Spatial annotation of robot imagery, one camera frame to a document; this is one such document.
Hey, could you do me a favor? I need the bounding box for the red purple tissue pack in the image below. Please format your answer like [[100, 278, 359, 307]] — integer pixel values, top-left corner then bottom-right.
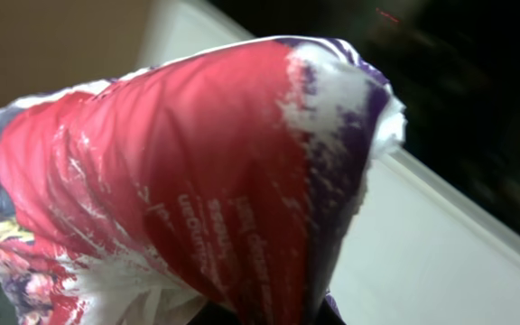
[[0, 36, 405, 324]]

